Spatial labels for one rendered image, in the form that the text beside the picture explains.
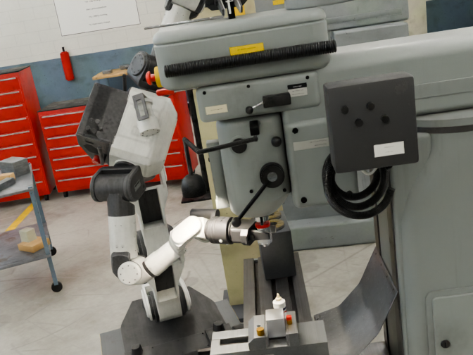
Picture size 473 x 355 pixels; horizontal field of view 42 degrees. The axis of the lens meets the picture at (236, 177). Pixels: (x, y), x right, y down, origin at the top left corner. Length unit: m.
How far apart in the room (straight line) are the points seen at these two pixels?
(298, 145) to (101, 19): 9.48
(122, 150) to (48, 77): 9.39
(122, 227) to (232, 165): 0.47
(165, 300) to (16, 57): 9.19
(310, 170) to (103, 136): 0.72
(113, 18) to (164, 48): 9.35
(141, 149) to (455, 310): 1.09
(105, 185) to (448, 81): 1.09
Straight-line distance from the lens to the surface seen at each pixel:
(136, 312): 3.03
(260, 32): 1.64
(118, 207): 2.01
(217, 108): 1.67
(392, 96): 1.45
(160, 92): 1.89
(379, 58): 1.71
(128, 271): 2.02
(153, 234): 2.48
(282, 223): 2.31
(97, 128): 2.08
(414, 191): 1.74
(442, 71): 1.75
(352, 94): 1.43
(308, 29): 1.64
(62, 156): 6.89
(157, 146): 2.06
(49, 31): 11.30
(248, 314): 2.15
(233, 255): 3.84
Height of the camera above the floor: 1.98
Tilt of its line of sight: 18 degrees down
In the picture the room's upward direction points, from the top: 9 degrees counter-clockwise
